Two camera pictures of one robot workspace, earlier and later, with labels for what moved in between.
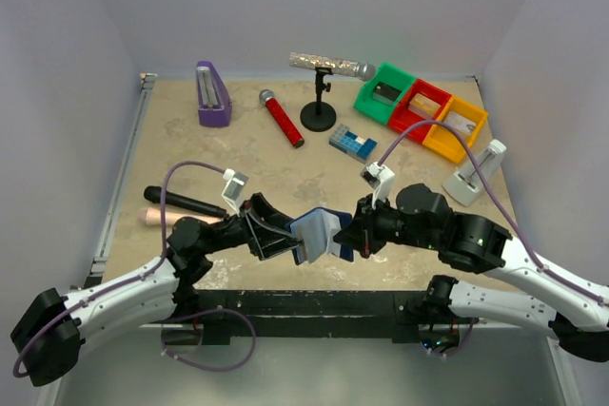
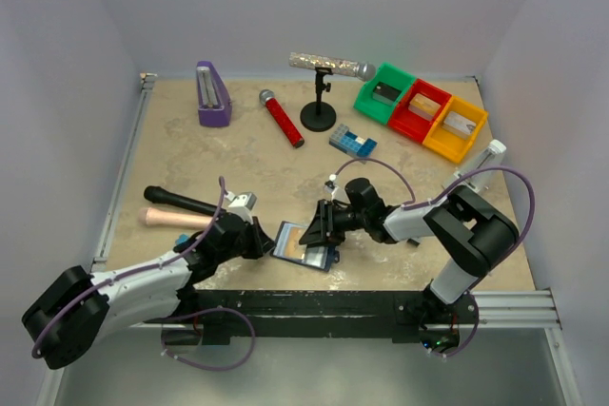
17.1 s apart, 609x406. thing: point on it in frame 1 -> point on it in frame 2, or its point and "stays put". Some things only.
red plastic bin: [404, 118] stays put
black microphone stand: [319, 116] stays put
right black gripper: [363, 226] -> [324, 222]
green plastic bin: [387, 74] stays put
